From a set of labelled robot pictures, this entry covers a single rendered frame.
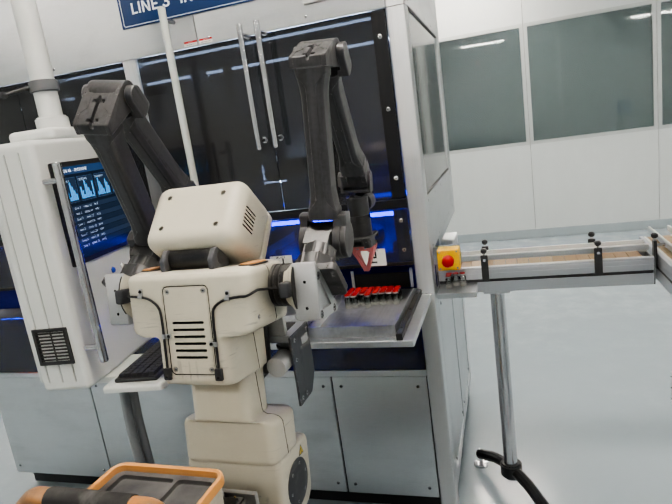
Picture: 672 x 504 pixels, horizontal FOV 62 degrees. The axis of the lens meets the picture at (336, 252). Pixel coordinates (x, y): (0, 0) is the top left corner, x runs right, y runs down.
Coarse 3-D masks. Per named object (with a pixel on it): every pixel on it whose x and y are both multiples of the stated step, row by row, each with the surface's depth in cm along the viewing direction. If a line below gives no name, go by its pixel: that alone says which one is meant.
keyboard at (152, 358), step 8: (160, 344) 192; (152, 352) 185; (160, 352) 184; (136, 360) 180; (144, 360) 179; (152, 360) 178; (160, 360) 177; (128, 368) 174; (136, 368) 174; (144, 368) 172; (152, 368) 172; (160, 368) 172; (120, 376) 170; (128, 376) 170; (136, 376) 170; (144, 376) 169; (152, 376) 168; (160, 376) 170
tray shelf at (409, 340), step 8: (416, 288) 196; (424, 296) 186; (424, 304) 178; (416, 312) 172; (424, 312) 173; (416, 320) 165; (408, 328) 160; (416, 328) 159; (408, 336) 154; (416, 336) 156; (272, 344) 163; (312, 344) 160; (320, 344) 159; (328, 344) 158; (336, 344) 157; (344, 344) 157; (352, 344) 156; (360, 344) 155; (368, 344) 155; (376, 344) 154; (384, 344) 153; (392, 344) 153; (400, 344) 152; (408, 344) 151
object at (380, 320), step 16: (400, 304) 181; (320, 320) 172; (336, 320) 175; (352, 320) 173; (368, 320) 170; (384, 320) 169; (400, 320) 162; (320, 336) 162; (336, 336) 160; (352, 336) 159; (368, 336) 157; (384, 336) 156
